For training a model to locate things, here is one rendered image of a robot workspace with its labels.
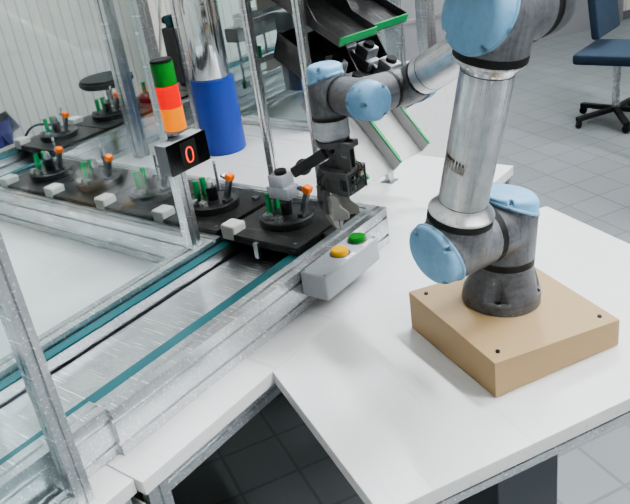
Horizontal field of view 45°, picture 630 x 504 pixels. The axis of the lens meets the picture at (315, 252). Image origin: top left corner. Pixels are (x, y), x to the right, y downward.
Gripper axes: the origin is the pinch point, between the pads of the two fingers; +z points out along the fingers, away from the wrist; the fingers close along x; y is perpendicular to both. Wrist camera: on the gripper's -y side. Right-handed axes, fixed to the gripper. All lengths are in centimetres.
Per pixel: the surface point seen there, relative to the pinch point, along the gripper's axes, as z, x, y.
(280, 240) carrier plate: 6.5, -1.6, -15.9
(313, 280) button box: 8.9, -10.6, 0.2
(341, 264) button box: 7.5, -4.2, 3.4
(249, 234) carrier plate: 6.5, -1.9, -25.4
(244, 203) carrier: 6.6, 12.3, -39.7
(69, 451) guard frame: 7, -74, 0
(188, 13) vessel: -33, 62, -100
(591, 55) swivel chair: 56, 356, -65
